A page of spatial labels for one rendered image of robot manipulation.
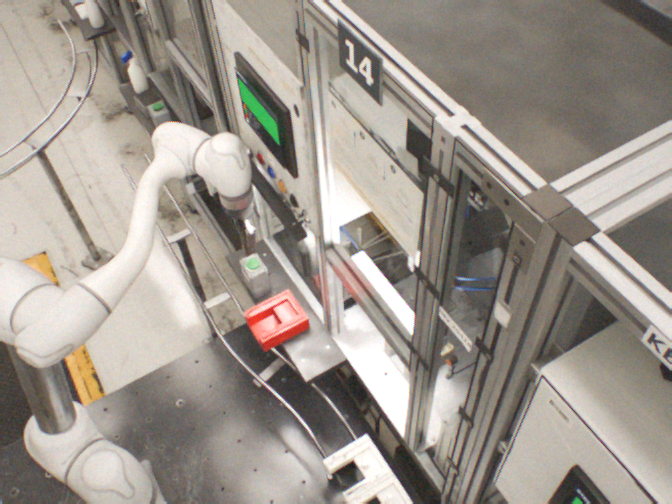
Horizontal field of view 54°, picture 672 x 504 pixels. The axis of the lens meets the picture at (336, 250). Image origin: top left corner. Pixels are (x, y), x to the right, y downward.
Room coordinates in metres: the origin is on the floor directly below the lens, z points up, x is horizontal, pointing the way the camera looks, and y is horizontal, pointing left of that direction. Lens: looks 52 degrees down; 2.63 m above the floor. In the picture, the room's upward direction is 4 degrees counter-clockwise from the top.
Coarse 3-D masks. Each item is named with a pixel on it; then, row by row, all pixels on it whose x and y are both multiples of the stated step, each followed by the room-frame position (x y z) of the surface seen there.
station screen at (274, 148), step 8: (240, 80) 1.24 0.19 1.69; (248, 88) 1.21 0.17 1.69; (240, 96) 1.26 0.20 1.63; (256, 96) 1.17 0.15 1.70; (264, 104) 1.14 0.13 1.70; (248, 112) 1.23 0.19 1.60; (272, 112) 1.10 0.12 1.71; (248, 120) 1.24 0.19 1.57; (256, 120) 1.20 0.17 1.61; (256, 128) 1.20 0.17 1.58; (264, 128) 1.16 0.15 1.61; (264, 136) 1.17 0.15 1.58; (272, 144) 1.13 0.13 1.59; (280, 144) 1.09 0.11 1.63; (272, 152) 1.14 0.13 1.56; (280, 152) 1.09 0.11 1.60; (280, 160) 1.10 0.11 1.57
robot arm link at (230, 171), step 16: (208, 144) 1.21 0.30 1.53; (224, 144) 1.20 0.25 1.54; (240, 144) 1.21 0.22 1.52; (208, 160) 1.19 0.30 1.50; (224, 160) 1.17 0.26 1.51; (240, 160) 1.18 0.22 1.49; (208, 176) 1.19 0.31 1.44; (224, 176) 1.16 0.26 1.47; (240, 176) 1.17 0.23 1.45; (224, 192) 1.17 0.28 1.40; (240, 192) 1.17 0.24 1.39
